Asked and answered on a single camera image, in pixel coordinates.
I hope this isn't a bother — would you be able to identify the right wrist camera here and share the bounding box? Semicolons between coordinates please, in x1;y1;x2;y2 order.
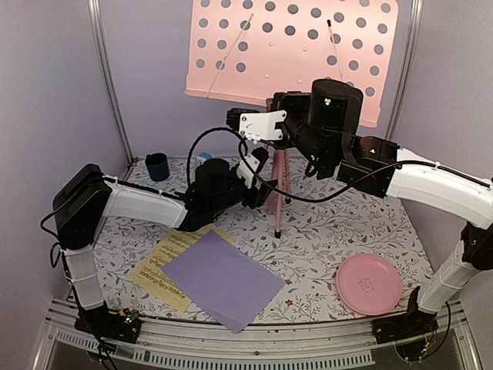
226;108;287;142

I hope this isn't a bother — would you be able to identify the front aluminium rail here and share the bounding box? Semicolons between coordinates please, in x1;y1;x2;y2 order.
34;301;482;369

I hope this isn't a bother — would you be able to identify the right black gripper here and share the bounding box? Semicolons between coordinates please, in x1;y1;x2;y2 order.
264;89;333;173

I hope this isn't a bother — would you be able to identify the black cable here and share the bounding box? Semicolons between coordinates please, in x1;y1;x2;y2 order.
237;138;401;201
186;126;243;186

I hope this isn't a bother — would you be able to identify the left aluminium frame post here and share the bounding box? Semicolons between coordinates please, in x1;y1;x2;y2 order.
87;0;134;166

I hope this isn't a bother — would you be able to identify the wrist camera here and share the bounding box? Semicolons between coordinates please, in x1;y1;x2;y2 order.
226;108;287;142
236;147;269;189

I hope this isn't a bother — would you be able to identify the right black cable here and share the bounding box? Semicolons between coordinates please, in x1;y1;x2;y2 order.
237;138;401;201

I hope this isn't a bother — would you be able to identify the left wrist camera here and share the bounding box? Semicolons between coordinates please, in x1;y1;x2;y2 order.
236;147;269;189

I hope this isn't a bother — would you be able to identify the dark blue cup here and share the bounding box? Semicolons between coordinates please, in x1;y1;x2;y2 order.
145;153;169;182

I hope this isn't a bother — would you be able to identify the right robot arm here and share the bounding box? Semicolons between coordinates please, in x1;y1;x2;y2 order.
269;79;492;336

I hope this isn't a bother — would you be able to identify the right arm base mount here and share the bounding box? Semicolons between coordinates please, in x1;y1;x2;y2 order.
371;310;438;344

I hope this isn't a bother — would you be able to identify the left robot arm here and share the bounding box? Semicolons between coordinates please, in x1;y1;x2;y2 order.
50;158;276;335

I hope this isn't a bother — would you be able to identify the pink music stand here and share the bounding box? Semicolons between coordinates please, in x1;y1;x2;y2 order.
183;0;399;239

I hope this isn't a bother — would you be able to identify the yellow sheet music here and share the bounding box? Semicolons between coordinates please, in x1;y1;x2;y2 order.
129;224;236;312

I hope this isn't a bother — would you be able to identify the left black cable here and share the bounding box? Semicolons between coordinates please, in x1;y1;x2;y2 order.
186;126;243;186

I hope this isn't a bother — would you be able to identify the pink plate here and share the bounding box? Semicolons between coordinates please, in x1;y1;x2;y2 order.
336;254;402;316

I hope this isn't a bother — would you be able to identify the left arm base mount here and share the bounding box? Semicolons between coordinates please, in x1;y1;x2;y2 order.
74;304;142;344

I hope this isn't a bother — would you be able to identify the purple sheet music paper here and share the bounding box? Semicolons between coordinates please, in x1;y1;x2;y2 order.
162;230;285;334

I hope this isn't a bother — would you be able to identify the blue metronome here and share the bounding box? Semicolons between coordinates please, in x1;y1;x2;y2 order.
196;153;213;165

